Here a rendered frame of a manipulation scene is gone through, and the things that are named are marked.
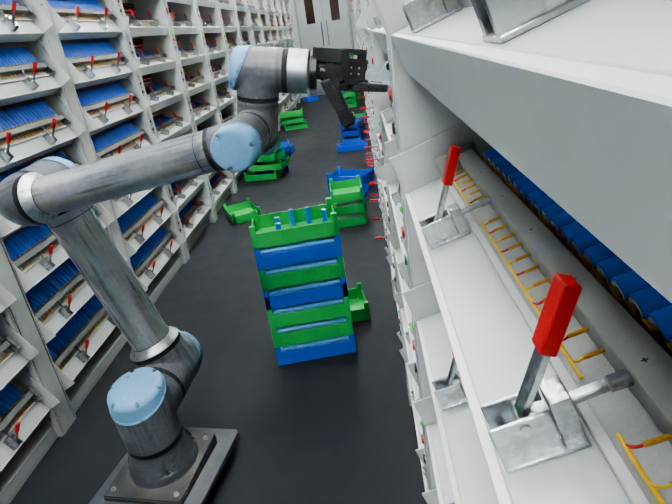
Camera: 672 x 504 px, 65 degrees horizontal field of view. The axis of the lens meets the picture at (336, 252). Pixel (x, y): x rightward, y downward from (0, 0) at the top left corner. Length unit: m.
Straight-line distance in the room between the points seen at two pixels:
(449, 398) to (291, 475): 1.06
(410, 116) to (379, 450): 1.15
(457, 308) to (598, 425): 0.16
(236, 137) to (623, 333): 0.85
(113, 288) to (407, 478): 0.93
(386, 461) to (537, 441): 1.33
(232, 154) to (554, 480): 0.88
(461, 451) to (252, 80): 0.84
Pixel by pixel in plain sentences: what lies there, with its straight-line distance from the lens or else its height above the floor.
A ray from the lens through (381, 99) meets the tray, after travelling 1.36.
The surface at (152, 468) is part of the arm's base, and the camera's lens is 1.57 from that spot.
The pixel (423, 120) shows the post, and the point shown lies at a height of 1.01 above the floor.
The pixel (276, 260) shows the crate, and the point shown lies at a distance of 1.83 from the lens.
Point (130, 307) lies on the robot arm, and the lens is 1.52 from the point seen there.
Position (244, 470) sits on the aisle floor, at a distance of 1.66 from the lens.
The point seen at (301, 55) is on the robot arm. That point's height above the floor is 1.09.
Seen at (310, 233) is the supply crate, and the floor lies 0.50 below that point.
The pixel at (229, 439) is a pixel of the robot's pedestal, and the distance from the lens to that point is 1.68.
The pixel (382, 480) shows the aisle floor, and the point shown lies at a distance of 1.55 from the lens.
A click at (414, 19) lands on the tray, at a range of 0.46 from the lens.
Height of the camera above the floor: 1.13
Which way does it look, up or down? 23 degrees down
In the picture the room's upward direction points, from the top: 8 degrees counter-clockwise
